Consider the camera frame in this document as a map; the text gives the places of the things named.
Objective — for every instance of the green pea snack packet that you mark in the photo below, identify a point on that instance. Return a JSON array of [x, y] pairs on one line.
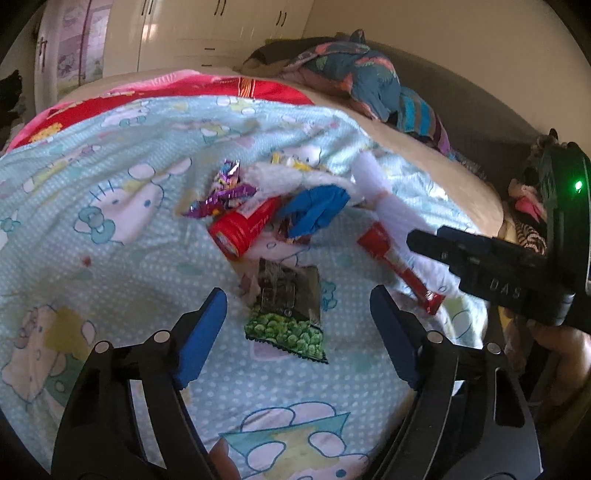
[[286, 332]]

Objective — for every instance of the black bags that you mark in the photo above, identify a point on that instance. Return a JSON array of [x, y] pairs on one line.
[[9, 92]]

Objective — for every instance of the cream glossy wardrobe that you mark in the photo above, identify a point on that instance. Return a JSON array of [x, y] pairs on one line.
[[207, 27]]

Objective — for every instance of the small pink cloth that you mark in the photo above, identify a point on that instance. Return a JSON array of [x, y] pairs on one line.
[[526, 203]]

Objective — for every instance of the person's left hand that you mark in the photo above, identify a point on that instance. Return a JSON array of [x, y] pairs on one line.
[[226, 461]]

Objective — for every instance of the red blanket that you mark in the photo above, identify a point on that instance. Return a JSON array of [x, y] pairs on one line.
[[184, 87]]

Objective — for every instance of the red cylindrical can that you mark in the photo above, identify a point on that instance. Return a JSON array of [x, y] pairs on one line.
[[240, 228]]

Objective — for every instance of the blue rubber glove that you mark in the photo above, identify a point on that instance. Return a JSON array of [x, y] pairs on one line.
[[318, 205]]

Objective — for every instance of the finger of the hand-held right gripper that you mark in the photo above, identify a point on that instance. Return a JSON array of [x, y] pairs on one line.
[[461, 249]]

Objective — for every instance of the person's right hand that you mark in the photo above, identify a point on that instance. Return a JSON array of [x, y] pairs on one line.
[[561, 344]]

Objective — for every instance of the zebra striped cloth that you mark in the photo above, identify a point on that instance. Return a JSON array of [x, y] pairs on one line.
[[531, 237]]

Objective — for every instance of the grey padded headboard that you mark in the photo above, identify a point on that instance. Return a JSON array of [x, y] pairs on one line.
[[485, 115]]

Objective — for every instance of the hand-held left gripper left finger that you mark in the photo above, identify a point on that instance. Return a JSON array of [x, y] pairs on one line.
[[203, 337]]

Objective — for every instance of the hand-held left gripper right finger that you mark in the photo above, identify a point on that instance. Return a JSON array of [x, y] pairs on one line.
[[392, 332]]

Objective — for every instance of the dark cloth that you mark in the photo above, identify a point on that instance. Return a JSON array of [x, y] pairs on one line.
[[272, 50]]

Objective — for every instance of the small brown wrapper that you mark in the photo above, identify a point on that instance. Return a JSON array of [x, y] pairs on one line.
[[293, 233]]

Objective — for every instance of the cartoon cat printed blanket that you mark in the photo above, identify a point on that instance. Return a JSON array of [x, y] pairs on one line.
[[138, 277]]

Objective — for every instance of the white translucent plastic sleeve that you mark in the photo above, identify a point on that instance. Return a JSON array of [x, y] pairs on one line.
[[392, 212]]

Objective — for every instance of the long red snack packet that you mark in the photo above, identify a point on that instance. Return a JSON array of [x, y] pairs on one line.
[[378, 242]]

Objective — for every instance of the floral teal quilt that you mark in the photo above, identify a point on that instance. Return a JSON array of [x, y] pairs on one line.
[[351, 69]]

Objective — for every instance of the white door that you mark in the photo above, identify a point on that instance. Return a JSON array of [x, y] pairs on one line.
[[46, 55]]

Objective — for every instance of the purple candy wrapper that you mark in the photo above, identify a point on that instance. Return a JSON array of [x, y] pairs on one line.
[[221, 194]]

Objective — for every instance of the pink printed sliding door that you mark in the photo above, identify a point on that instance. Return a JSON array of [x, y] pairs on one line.
[[87, 41]]

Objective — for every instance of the white plastic bag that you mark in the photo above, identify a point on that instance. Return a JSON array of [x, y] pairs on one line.
[[272, 177]]

